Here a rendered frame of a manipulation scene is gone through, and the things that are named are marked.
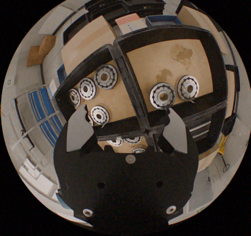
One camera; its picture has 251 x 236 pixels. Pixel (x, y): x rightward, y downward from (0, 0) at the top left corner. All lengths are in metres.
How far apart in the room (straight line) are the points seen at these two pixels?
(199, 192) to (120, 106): 3.52
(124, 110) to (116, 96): 0.07
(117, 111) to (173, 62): 0.32
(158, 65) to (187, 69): 0.13
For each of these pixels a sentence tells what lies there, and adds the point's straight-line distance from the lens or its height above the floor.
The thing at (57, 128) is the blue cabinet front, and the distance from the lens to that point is 2.26.
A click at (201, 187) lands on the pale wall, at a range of 3.55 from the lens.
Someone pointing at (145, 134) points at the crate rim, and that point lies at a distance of 0.26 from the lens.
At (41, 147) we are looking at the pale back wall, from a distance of 3.05.
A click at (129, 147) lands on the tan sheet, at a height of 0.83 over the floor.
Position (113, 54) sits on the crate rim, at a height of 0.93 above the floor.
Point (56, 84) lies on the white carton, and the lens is 0.77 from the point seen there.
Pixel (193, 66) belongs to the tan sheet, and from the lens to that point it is 0.38.
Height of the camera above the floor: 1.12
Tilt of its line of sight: 64 degrees down
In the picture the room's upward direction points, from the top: 153 degrees counter-clockwise
